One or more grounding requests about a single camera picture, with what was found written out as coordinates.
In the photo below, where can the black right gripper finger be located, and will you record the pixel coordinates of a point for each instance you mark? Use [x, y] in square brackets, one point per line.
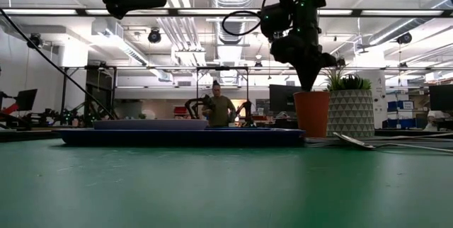
[308, 77]

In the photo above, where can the orange plastic cup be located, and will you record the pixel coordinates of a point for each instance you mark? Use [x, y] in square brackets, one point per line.
[311, 114]

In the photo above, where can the lavender round plate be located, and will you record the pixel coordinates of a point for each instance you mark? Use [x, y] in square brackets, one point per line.
[152, 124]

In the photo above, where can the black background robot arm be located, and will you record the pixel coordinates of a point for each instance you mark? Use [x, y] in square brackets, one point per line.
[193, 105]
[246, 111]

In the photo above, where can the blue plastic tray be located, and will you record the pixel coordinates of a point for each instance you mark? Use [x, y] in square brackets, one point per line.
[177, 138]

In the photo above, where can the black desktop monitor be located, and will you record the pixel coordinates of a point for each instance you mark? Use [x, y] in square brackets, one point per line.
[283, 98]
[441, 97]
[26, 99]

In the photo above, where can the black ceiling spotlight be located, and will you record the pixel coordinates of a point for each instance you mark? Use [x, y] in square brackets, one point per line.
[340, 61]
[404, 38]
[34, 41]
[154, 36]

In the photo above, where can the green plant in patterned pot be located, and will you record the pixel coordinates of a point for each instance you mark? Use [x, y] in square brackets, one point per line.
[350, 114]

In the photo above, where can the desert landscape picture book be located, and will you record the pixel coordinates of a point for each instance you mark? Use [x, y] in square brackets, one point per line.
[318, 140]

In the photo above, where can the person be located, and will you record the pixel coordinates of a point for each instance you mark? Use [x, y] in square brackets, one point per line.
[220, 111]

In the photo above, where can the blue labelled crate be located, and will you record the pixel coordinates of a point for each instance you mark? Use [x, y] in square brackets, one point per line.
[400, 105]

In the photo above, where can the black metal rack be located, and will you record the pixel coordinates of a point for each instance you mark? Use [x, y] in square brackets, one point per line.
[101, 90]

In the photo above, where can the blue storage crate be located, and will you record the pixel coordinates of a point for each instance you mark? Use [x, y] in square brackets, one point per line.
[407, 123]

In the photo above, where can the red storage bin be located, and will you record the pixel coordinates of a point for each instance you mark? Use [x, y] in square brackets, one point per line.
[180, 110]

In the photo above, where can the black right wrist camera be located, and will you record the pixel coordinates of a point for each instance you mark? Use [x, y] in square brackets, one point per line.
[277, 21]

